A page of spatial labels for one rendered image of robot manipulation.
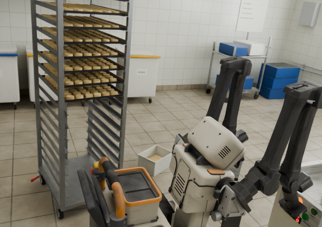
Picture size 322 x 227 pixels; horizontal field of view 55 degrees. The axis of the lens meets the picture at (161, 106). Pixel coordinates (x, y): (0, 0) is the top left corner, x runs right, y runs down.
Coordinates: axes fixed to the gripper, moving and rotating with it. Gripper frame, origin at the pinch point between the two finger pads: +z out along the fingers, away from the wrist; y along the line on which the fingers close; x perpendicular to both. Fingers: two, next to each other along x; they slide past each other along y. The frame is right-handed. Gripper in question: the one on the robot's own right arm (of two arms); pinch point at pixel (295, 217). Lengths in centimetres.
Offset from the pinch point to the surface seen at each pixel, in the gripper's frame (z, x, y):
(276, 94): 203, -250, 336
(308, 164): -0.4, -27.1, 18.4
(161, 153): 67, 16, 179
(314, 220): 2.9, -6.4, -4.0
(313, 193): 0.7, -16.0, 5.0
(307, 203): -1.4, -8.7, 1.1
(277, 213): 17.4, -2.3, 17.9
